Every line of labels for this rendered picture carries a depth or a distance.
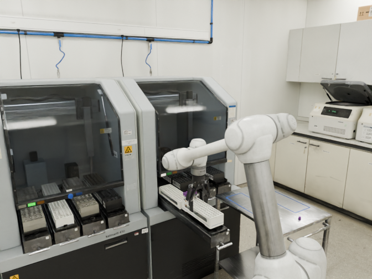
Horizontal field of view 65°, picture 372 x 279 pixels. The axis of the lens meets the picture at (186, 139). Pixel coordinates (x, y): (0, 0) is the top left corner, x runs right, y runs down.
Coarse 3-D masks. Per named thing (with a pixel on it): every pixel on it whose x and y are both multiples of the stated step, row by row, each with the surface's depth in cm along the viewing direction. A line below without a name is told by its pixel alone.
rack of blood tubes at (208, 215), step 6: (198, 198) 185; (186, 204) 180; (198, 204) 178; (204, 204) 177; (186, 210) 181; (198, 210) 169; (204, 210) 169; (210, 210) 170; (216, 210) 169; (198, 216) 170; (204, 216) 164; (210, 216) 162; (216, 216) 162; (222, 216) 164; (204, 222) 165; (210, 222) 160; (216, 222) 163; (222, 222) 165; (210, 228) 161
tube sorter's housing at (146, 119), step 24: (144, 96) 199; (144, 120) 188; (144, 144) 192; (144, 168) 195; (216, 168) 246; (144, 192) 199; (168, 216) 203; (240, 216) 244; (168, 240) 207; (192, 240) 220; (168, 264) 212; (192, 264) 225
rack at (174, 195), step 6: (162, 186) 211; (168, 186) 211; (162, 192) 210; (168, 192) 201; (174, 192) 202; (180, 192) 202; (168, 198) 203; (174, 198) 191; (180, 198) 191; (174, 204) 192; (180, 204) 187
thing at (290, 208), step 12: (228, 192) 211; (240, 192) 211; (276, 192) 211; (216, 204) 207; (228, 204) 194; (240, 204) 192; (288, 204) 192; (300, 204) 192; (252, 216) 176; (288, 216) 176; (312, 216) 176; (324, 216) 176; (288, 228) 164; (300, 228) 164; (324, 228) 171; (324, 240) 183; (216, 252) 216; (240, 252) 230; (252, 252) 230; (216, 264) 218; (228, 264) 216; (240, 264) 216; (252, 264) 216; (216, 276) 221; (240, 276) 203; (252, 276) 203
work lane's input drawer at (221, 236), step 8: (160, 200) 206; (168, 208) 197; (176, 208) 190; (176, 216) 189; (184, 216) 180; (192, 216) 180; (192, 224) 173; (200, 224) 171; (200, 232) 166; (208, 232) 161; (216, 232) 160; (224, 232) 163; (208, 240) 160; (216, 240) 161; (224, 240) 164
